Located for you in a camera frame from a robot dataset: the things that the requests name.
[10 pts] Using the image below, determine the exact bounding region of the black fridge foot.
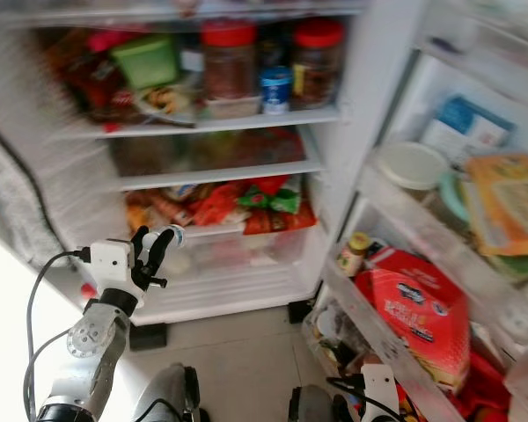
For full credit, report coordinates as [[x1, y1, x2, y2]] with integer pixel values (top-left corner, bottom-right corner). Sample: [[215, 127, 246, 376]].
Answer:
[[285, 299, 318, 325], [127, 323, 169, 352]]

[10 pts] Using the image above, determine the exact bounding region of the white fridge body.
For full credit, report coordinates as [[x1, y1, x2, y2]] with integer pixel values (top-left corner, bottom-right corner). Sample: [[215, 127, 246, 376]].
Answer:
[[0, 0, 432, 328]]

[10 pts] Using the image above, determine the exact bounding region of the clear fridge drawer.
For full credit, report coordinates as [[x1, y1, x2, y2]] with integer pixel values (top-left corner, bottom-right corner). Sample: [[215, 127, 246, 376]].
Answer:
[[107, 127, 325, 193]]

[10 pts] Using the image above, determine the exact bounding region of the grey quilted fridge cover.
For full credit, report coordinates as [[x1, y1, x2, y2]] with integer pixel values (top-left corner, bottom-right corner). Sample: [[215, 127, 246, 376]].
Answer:
[[0, 132, 55, 269]]

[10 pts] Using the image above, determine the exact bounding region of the orange snack packet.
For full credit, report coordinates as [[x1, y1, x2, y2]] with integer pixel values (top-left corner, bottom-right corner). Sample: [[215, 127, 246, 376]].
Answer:
[[126, 189, 186, 238]]

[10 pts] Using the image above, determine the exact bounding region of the red snack packet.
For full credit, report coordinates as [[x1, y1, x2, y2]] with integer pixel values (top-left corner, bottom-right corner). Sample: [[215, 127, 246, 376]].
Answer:
[[189, 180, 243, 228]]

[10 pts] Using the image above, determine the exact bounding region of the red printed box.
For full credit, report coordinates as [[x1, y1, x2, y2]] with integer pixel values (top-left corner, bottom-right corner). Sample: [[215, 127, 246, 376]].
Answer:
[[351, 247, 473, 394]]

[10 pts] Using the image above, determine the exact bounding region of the green snack packet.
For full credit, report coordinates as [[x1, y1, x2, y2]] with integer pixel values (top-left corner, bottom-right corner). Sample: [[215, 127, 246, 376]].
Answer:
[[233, 185, 300, 216]]

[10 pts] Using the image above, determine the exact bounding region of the red plastic bag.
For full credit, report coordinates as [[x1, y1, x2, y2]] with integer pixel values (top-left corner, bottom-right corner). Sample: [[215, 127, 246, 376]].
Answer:
[[456, 350, 516, 422]]

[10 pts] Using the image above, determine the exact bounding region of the small yellow-lidded jar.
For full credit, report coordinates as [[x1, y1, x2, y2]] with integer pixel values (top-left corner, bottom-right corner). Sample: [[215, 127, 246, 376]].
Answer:
[[335, 230, 373, 279]]

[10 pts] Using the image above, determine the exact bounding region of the red brown snack bag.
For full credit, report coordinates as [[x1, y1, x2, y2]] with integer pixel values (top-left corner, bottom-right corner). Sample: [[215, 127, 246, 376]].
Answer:
[[46, 28, 133, 128]]

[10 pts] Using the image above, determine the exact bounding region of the green plastic container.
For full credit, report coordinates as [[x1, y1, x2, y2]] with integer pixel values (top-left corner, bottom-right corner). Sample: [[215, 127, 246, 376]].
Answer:
[[108, 33, 181, 91]]

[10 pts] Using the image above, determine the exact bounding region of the red-lidded brown jar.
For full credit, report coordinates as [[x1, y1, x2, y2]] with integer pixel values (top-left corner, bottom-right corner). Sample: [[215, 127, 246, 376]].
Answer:
[[199, 19, 259, 102], [290, 18, 347, 111]]

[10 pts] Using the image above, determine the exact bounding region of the blue white can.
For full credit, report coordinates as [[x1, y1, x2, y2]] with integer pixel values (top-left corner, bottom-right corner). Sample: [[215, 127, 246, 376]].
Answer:
[[257, 65, 293, 116]]

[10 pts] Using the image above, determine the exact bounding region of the teal plastic bowl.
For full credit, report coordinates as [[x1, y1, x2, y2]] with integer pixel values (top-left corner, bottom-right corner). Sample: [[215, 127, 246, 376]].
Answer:
[[438, 170, 473, 222]]

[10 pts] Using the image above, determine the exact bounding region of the cream round lidded bowl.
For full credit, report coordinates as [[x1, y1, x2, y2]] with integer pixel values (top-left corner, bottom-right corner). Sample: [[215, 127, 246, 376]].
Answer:
[[375, 141, 449, 191]]

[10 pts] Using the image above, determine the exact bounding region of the yellow flat packet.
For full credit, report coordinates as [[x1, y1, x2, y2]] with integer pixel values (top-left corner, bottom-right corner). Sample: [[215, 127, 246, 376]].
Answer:
[[461, 153, 528, 258]]

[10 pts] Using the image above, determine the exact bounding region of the blue white carton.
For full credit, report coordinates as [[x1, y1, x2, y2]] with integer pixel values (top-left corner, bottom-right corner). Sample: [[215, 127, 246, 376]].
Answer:
[[417, 94, 517, 170]]

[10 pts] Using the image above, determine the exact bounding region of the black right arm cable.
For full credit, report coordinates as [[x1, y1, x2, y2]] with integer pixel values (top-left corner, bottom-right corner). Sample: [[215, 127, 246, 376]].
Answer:
[[324, 376, 369, 404]]

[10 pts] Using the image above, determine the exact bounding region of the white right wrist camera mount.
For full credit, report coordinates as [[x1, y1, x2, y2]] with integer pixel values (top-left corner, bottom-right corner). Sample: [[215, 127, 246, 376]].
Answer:
[[360, 362, 400, 422]]

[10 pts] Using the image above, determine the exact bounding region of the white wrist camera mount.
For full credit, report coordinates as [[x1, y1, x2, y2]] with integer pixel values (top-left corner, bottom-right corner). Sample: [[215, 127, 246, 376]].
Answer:
[[89, 238, 136, 307], [360, 362, 400, 422]]

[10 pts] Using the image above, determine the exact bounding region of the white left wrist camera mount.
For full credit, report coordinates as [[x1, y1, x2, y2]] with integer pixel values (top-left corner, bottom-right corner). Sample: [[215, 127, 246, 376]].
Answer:
[[89, 238, 136, 307]]

